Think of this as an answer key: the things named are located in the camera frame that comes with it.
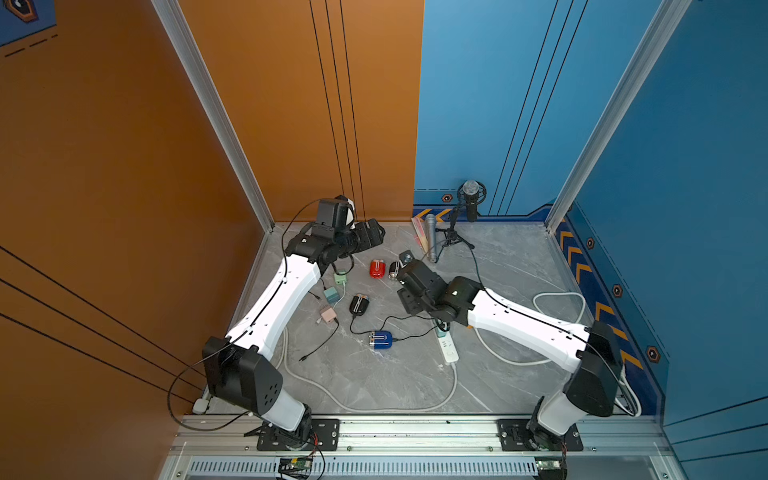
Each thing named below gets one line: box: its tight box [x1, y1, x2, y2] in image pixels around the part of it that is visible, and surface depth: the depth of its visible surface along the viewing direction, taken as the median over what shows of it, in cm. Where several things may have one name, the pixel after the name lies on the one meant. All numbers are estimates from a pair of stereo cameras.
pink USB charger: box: [320, 306, 337, 324], surface depth 96 cm
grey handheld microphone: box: [425, 213, 437, 264], surface depth 115 cm
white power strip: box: [438, 332, 459, 363], surface depth 87 cm
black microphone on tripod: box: [434, 179, 487, 263], surface depth 101 cm
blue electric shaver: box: [368, 330, 393, 349], surface depth 89 cm
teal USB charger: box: [323, 286, 340, 305], surface depth 99 cm
